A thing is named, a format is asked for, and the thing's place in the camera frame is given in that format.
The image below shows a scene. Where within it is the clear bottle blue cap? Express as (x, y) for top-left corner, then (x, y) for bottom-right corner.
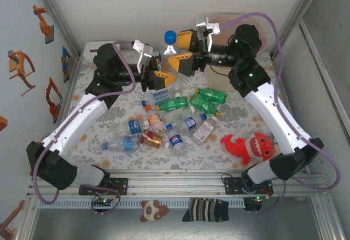
(159, 30), (182, 74)

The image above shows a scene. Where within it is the clear bottle blue white label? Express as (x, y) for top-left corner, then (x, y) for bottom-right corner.
(141, 88), (176, 107)

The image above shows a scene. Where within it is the green bottle orange cap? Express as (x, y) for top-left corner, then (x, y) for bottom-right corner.
(155, 97), (192, 114)

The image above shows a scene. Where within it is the green bottle yellow cap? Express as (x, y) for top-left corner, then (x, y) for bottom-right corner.
(194, 87), (228, 104)
(189, 93), (221, 116)

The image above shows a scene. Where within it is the small clear bottle blue label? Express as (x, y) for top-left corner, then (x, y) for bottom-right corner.
(174, 113), (208, 136)

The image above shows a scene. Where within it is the red brown label bottle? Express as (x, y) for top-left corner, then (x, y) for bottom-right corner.
(139, 130), (170, 150)

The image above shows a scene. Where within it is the purple label clear bottle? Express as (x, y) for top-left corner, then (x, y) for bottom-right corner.
(191, 116), (219, 147)

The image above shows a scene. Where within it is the beige slatted plastic bin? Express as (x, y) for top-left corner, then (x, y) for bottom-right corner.
(205, 11), (270, 92)

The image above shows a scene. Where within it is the white tissue box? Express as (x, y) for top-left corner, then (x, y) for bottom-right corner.
(83, 40), (115, 60)

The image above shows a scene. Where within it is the clear bottle white cap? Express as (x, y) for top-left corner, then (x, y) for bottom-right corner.
(162, 105), (196, 125)

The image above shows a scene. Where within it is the small orange label bottle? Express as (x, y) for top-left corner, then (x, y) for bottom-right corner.
(144, 105), (166, 130)

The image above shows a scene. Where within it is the Pepsi label bottle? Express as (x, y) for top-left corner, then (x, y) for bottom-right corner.
(166, 124), (186, 153)

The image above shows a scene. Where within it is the floral patterned tablecloth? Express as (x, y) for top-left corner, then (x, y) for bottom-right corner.
(59, 49), (304, 171)

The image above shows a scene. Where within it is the red shark plush toy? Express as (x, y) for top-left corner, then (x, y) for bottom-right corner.
(220, 132), (277, 166)

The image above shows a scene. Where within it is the brown white bear plush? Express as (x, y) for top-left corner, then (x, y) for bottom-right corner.
(139, 199), (170, 223)

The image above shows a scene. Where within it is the black white striped sock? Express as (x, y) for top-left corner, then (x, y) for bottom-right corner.
(182, 197), (230, 223)

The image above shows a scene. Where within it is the small circuit board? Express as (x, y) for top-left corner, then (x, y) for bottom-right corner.
(91, 198), (115, 207)

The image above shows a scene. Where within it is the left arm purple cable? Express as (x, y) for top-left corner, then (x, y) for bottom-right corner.
(30, 40), (137, 205)

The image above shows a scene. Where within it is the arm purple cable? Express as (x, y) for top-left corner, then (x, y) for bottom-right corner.
(218, 11), (342, 215)
(30, 40), (137, 205)

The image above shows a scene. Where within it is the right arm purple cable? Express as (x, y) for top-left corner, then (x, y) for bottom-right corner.
(218, 11), (342, 215)

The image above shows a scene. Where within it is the blue orange wall model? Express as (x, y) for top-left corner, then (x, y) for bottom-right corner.
(61, 45), (72, 84)

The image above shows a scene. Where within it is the orange gripper wall model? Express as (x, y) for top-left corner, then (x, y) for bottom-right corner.
(7, 50), (37, 96)

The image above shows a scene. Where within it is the aluminium side rail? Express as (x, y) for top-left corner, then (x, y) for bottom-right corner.
(297, 15), (350, 142)

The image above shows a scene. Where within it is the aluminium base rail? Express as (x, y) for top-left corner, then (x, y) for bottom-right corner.
(26, 168), (333, 197)

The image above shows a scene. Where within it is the perforated cable tray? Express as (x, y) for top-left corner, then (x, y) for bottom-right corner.
(37, 197), (247, 208)

